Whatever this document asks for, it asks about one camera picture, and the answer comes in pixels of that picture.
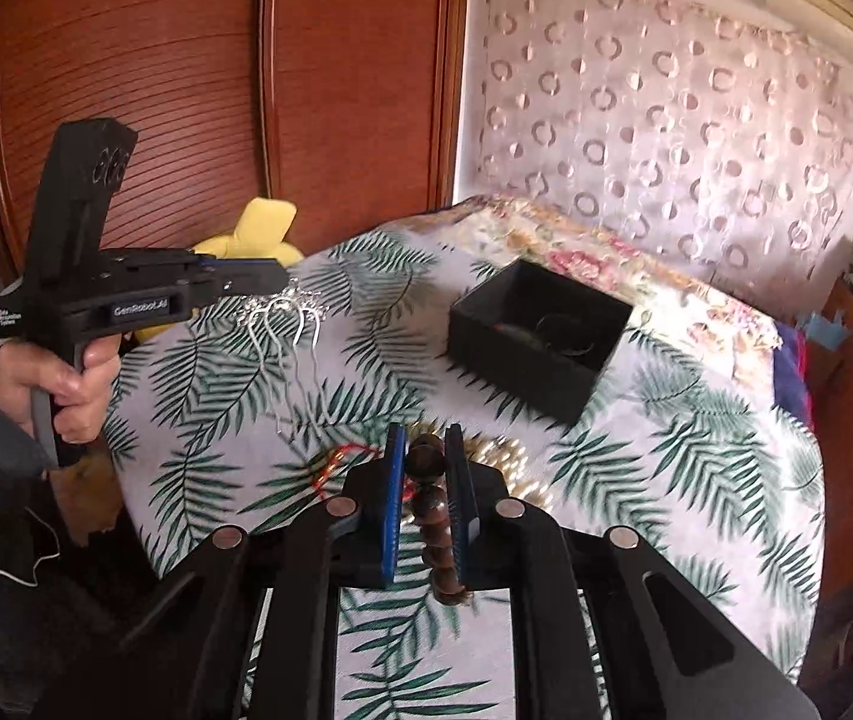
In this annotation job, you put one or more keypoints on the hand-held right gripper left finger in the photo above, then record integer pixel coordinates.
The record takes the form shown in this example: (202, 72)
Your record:
(394, 495)

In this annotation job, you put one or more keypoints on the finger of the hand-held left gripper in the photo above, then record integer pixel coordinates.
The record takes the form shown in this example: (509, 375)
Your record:
(246, 275)

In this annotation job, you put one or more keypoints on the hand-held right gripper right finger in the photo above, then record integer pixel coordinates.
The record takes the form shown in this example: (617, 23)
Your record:
(456, 495)

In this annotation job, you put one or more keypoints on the silver hair comb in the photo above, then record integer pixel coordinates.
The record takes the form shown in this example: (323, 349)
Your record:
(288, 345)

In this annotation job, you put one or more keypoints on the black jewelry box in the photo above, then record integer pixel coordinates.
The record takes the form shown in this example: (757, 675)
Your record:
(539, 341)

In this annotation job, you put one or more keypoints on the person's left hand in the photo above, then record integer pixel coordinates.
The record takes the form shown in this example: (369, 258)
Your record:
(59, 390)

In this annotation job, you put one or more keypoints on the yellow plush toy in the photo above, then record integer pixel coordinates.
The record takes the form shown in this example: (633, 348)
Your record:
(243, 244)

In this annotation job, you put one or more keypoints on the leaf print tablecloth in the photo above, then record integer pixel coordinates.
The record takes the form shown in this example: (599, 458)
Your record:
(426, 420)

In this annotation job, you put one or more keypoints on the wooden wardrobe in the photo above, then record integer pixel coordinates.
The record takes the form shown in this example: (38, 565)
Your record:
(231, 90)

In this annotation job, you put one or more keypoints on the floral bedspread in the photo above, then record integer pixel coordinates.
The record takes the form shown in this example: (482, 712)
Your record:
(621, 270)

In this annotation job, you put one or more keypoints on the sheer circle pattern curtain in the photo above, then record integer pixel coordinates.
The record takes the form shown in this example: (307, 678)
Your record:
(659, 127)

